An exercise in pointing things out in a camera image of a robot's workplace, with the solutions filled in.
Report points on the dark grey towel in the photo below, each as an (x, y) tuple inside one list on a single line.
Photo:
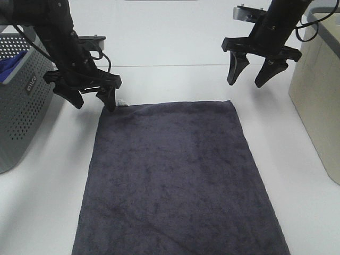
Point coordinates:
[(175, 178)]

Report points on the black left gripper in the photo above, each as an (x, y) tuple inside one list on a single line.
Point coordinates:
[(70, 84)]

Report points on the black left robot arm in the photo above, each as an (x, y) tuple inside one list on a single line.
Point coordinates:
[(48, 27)]

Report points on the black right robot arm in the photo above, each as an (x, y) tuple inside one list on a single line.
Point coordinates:
[(285, 14)]

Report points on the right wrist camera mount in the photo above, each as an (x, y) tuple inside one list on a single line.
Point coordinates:
[(247, 14)]

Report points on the blue cloth in basket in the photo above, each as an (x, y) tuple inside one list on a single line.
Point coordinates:
[(9, 64)]

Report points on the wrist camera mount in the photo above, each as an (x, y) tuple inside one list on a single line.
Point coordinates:
[(247, 14), (92, 43)]

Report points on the grey perforated plastic basket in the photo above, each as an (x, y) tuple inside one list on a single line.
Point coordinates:
[(25, 99)]

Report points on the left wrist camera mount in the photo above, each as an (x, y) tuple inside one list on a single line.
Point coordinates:
[(92, 43)]

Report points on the beige basket with grey rim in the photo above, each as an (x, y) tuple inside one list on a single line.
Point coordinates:
[(314, 91)]

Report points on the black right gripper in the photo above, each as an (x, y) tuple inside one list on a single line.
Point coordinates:
[(262, 41)]

